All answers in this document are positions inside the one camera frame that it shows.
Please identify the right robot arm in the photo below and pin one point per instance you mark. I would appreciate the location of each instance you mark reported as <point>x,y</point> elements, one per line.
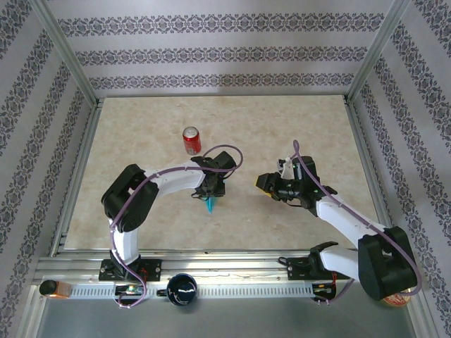
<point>384,264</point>

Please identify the light blue cloth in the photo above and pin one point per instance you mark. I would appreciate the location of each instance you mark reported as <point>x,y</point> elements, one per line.
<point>211,206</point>

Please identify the orange bottle with black cap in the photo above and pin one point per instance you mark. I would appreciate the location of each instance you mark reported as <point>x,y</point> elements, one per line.
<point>53,289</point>

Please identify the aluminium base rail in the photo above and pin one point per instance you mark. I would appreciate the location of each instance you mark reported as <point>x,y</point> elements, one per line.
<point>225,264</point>

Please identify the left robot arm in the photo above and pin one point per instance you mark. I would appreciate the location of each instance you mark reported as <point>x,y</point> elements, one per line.
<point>127,200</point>

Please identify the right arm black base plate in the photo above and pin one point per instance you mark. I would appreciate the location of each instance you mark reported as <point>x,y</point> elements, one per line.
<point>297,269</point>

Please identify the aluminium frame post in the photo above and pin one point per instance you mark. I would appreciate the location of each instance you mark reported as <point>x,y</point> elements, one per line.
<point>377,56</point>
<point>67,56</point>

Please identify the red soda can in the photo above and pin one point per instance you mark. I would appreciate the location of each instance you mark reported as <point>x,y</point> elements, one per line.
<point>192,142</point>

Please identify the dark blue mug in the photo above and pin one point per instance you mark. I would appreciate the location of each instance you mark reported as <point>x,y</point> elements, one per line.
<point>181,290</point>

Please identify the red and gold round tin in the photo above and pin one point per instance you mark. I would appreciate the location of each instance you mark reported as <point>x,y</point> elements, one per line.
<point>396,302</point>

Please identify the small controller board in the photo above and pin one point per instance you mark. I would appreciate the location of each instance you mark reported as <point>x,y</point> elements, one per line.
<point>128,290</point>
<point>322,289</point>

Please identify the aluminium side rail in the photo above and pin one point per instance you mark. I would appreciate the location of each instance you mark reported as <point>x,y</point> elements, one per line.
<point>79,169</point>
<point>370,169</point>

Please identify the grey metal bottom plate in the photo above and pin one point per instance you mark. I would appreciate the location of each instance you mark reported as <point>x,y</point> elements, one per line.
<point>246,320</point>

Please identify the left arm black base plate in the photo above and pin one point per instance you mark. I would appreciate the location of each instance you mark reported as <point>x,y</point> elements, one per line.
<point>153,269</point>

